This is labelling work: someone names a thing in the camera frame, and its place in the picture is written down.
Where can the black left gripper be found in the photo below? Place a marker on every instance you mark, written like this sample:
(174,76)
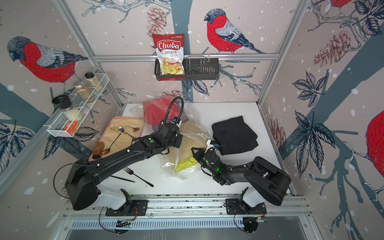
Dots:
(180,138)

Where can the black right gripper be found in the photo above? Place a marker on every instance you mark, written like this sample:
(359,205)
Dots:
(200,153)

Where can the beige knitted garment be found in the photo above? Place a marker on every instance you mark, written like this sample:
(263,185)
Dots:
(194,136)

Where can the clear plastic vacuum bag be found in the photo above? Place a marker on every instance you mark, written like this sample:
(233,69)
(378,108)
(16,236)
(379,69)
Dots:
(189,113)

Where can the black trousers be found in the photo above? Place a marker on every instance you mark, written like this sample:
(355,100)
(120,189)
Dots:
(234,136)

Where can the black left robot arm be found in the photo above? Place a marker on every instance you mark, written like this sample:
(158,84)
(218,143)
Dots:
(82,181)

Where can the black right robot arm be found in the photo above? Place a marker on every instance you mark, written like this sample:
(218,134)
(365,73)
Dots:
(268,180)

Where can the red Chuba cassava chips bag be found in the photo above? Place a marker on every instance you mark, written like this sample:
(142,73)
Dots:
(170,52)

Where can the neon yellow garment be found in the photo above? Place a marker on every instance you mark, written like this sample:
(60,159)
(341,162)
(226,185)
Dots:
(186,164)

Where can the red folded garment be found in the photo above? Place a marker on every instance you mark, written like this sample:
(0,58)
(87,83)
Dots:
(162,110)

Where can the metal spoon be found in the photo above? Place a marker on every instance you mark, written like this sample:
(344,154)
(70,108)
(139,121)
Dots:
(117,138)

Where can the pink tray with beige mat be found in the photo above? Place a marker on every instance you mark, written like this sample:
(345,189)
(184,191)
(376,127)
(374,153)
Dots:
(125,121)

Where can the black plastic fork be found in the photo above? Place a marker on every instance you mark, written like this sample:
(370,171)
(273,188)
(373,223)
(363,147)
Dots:
(131,172)

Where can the amber sauce bottle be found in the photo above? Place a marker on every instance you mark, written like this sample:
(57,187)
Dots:
(98,150)

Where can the yellow spice jar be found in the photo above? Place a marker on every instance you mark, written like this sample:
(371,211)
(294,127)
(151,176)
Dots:
(93,81)

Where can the brown spice jar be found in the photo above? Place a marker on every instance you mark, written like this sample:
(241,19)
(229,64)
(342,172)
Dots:
(83,92)

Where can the small red packet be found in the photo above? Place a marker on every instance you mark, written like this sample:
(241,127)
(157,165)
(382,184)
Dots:
(71,127)

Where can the clear acrylic spice shelf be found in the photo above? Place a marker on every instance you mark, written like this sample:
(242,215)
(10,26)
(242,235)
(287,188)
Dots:
(56,127)

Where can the black lid spice jar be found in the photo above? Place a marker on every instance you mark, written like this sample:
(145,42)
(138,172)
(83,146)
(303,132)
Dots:
(64,103)

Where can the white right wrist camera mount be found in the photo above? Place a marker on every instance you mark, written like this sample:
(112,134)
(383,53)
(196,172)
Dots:
(211,144)

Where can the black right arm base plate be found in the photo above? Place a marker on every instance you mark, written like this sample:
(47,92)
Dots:
(239,207)

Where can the black wire wall basket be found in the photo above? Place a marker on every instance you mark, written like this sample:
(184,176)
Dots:
(203,68)

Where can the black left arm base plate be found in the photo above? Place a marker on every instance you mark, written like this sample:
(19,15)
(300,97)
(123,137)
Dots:
(132,208)

